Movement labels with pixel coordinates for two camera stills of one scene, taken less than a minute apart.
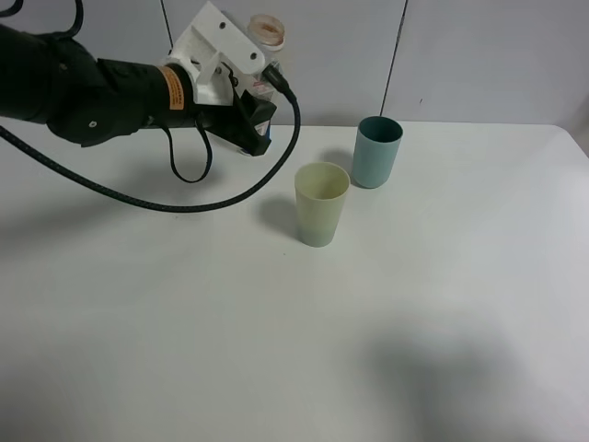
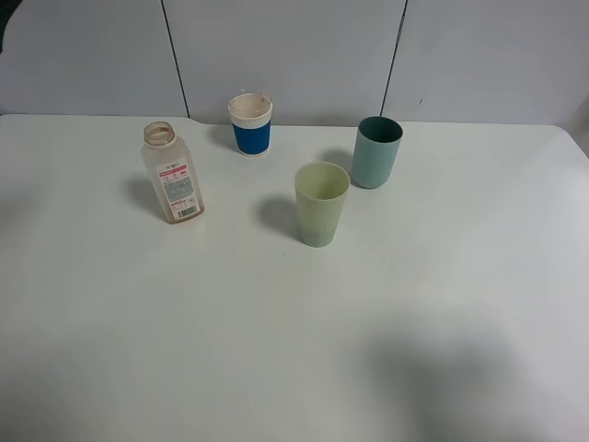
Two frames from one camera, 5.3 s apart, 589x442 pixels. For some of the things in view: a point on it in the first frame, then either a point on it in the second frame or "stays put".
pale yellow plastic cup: (321, 191) stays put
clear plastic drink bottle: (268, 32) to (171, 169)
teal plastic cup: (377, 142) stays put
